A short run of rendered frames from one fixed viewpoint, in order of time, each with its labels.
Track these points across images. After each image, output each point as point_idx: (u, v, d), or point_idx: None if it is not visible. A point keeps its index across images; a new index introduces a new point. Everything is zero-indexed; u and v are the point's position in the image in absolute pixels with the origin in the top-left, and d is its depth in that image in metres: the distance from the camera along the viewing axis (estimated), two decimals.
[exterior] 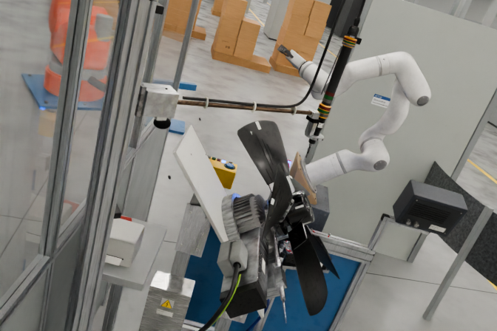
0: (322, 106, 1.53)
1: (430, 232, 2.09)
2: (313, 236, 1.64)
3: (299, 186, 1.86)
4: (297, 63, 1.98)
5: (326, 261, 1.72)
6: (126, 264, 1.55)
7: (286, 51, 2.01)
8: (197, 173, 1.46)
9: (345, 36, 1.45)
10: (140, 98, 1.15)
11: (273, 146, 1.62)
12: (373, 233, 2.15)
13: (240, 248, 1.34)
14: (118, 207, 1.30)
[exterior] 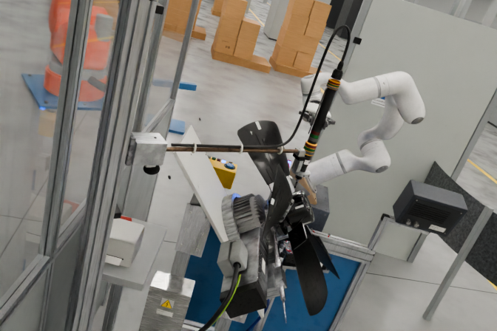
0: (308, 144, 1.58)
1: (430, 232, 2.09)
2: (313, 236, 1.64)
3: (299, 186, 1.86)
4: None
5: (326, 261, 1.72)
6: (126, 264, 1.55)
7: (305, 115, 1.61)
8: (197, 173, 1.46)
9: (329, 79, 1.50)
10: (130, 148, 1.20)
11: None
12: (373, 233, 2.15)
13: (240, 248, 1.34)
14: (118, 207, 1.30)
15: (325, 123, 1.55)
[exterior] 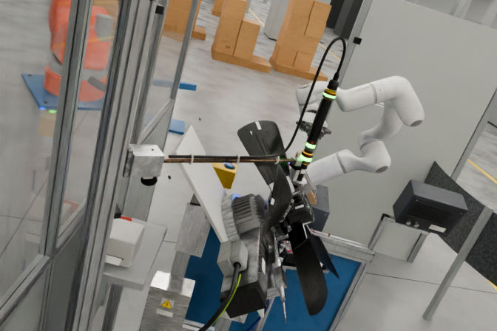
0: (304, 154, 1.60)
1: (430, 232, 2.09)
2: (313, 236, 1.64)
3: None
4: None
5: (326, 261, 1.72)
6: (126, 264, 1.55)
7: (302, 125, 1.62)
8: (197, 173, 1.46)
9: (325, 90, 1.51)
10: (128, 161, 1.22)
11: (273, 146, 1.62)
12: (373, 233, 2.15)
13: (240, 248, 1.34)
14: (118, 207, 1.30)
15: (322, 134, 1.56)
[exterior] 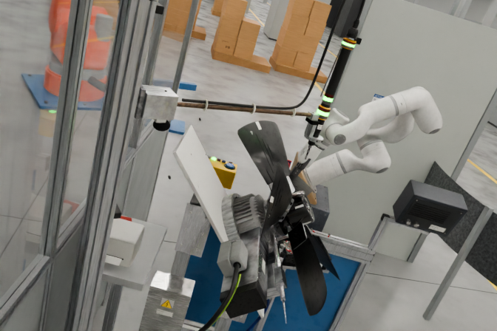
0: (321, 108, 1.53)
1: (430, 232, 2.09)
2: (313, 236, 1.64)
3: (301, 183, 1.85)
4: (316, 152, 1.80)
5: (326, 262, 1.72)
6: (126, 264, 1.55)
7: (302, 165, 1.85)
8: (197, 173, 1.46)
9: (344, 38, 1.45)
10: (140, 100, 1.15)
11: (274, 146, 1.62)
12: (373, 233, 2.15)
13: (240, 248, 1.34)
14: (118, 207, 1.30)
15: (294, 175, 1.90)
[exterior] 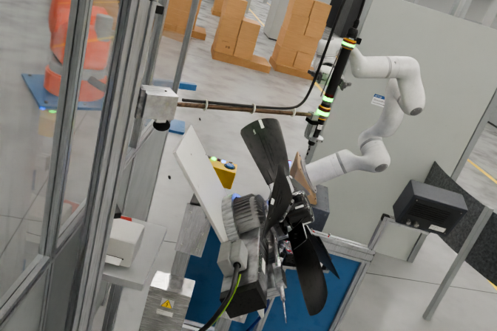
0: (321, 108, 1.53)
1: (430, 232, 2.09)
2: (308, 239, 1.49)
3: (325, 258, 1.72)
4: (316, 68, 1.65)
5: (319, 282, 1.40)
6: (126, 264, 1.55)
7: (313, 74, 1.58)
8: (197, 173, 1.46)
9: (344, 38, 1.45)
10: (140, 100, 1.15)
11: (296, 185, 1.83)
12: (373, 233, 2.15)
13: (240, 248, 1.34)
14: (118, 207, 1.30)
15: (344, 84, 1.52)
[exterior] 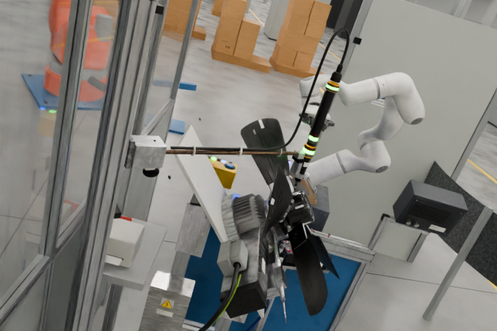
0: (307, 147, 1.58)
1: (430, 232, 2.09)
2: (308, 239, 1.49)
3: (325, 258, 1.72)
4: None
5: (319, 282, 1.40)
6: (126, 264, 1.55)
7: (305, 117, 1.61)
8: (197, 173, 1.46)
9: (328, 82, 1.50)
10: (130, 151, 1.21)
11: (296, 185, 1.83)
12: (373, 233, 2.15)
13: (240, 248, 1.34)
14: (118, 207, 1.30)
15: (325, 125, 1.55)
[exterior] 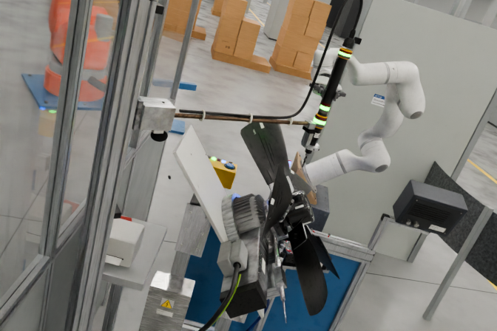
0: (318, 117, 1.54)
1: (430, 232, 2.09)
2: (308, 239, 1.49)
3: (325, 258, 1.72)
4: None
5: (319, 282, 1.40)
6: (126, 264, 1.55)
7: (316, 88, 1.57)
8: (197, 173, 1.46)
9: (340, 48, 1.46)
10: (138, 112, 1.16)
11: (297, 182, 1.82)
12: (373, 233, 2.15)
13: (240, 248, 1.34)
14: (118, 207, 1.30)
15: (336, 94, 1.51)
